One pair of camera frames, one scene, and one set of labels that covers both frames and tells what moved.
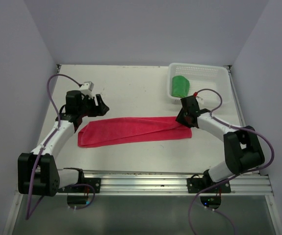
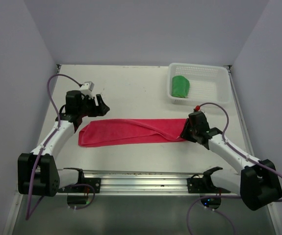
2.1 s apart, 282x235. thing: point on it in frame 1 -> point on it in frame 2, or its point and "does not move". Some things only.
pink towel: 132,129 does not move
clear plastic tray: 210,83 does not move
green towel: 180,86 does not move
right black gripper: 179,119 -> 184,134
